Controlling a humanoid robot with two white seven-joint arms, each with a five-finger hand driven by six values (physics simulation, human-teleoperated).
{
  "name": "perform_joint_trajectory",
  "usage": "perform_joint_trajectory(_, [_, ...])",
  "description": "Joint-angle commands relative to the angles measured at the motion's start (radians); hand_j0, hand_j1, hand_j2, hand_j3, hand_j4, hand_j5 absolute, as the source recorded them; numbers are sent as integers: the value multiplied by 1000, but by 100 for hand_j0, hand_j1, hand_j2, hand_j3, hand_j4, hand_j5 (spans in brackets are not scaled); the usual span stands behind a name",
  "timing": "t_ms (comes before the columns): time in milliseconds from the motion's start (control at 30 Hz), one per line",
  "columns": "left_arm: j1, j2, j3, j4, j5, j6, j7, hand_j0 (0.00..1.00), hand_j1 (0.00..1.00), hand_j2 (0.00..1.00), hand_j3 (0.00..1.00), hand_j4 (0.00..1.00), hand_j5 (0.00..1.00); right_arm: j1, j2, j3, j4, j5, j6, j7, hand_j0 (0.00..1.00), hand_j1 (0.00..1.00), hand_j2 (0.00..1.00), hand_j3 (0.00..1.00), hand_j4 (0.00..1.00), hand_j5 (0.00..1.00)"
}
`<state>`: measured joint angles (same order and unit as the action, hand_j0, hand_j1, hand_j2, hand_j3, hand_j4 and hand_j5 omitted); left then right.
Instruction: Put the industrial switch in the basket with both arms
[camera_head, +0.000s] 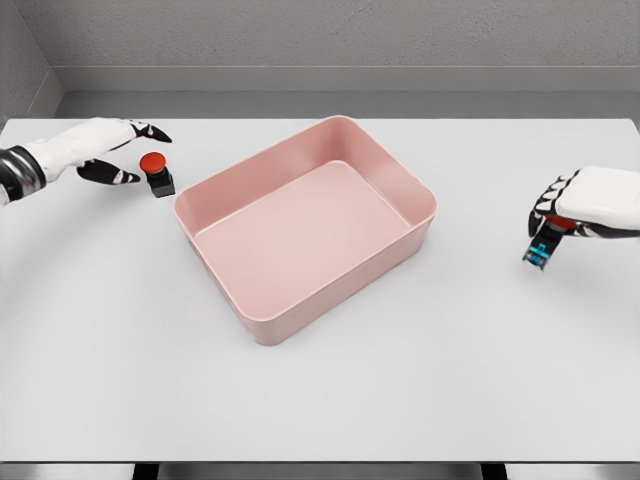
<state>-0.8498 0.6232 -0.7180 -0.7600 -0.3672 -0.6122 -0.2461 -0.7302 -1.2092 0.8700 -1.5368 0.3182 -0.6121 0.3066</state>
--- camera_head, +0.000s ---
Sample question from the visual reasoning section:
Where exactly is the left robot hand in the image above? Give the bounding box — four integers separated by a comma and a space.
55, 117, 174, 187

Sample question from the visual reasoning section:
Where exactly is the red button industrial switch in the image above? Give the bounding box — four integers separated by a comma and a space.
138, 152, 177, 200
521, 214, 577, 273

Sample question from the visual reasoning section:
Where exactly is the pink plastic basket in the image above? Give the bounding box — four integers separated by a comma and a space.
172, 115, 439, 347

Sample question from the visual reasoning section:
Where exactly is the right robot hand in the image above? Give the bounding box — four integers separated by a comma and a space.
528, 165, 640, 242

